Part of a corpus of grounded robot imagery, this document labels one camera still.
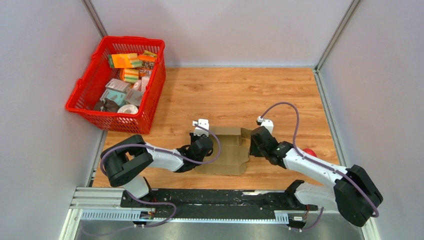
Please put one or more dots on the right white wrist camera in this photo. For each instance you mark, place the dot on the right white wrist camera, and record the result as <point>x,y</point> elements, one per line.
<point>265,122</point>

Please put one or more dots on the grey pink box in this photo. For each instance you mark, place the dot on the grey pink box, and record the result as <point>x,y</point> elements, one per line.
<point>134,97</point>

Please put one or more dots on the orange box in basket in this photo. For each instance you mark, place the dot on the orange box in basket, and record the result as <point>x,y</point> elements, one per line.
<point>124,60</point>

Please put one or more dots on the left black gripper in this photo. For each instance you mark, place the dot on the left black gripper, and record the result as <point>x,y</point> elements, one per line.
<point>193,137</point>

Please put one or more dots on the teal patterned box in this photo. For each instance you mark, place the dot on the teal patterned box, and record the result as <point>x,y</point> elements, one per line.
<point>113,95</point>

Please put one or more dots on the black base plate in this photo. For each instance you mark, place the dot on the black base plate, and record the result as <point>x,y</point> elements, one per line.
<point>216,204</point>

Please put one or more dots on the red plastic basket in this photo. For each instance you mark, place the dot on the red plastic basket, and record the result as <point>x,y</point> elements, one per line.
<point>90,87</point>

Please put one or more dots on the white tape roll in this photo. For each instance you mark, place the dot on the white tape roll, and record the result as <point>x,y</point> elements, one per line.
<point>128,109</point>

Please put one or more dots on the brown cardboard box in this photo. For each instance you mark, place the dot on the brown cardboard box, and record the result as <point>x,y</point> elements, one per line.
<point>235,145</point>

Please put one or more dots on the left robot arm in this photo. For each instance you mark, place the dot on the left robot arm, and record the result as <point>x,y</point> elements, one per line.
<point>123,162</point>

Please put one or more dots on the striped sponge pack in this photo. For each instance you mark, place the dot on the striped sponge pack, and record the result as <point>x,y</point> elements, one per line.
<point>129,75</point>

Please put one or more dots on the red apple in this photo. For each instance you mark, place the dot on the red apple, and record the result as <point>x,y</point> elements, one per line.
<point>309,152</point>

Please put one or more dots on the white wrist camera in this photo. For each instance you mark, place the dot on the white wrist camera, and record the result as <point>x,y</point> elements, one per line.
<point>201,127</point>
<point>265,122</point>

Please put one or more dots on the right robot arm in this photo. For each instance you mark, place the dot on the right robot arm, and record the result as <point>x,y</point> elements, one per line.
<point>348,190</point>

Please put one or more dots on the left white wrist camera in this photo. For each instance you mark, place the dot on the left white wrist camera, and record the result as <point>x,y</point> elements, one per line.
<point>201,127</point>

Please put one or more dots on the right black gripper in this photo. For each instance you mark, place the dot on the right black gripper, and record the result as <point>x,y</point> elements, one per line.
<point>252,151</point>

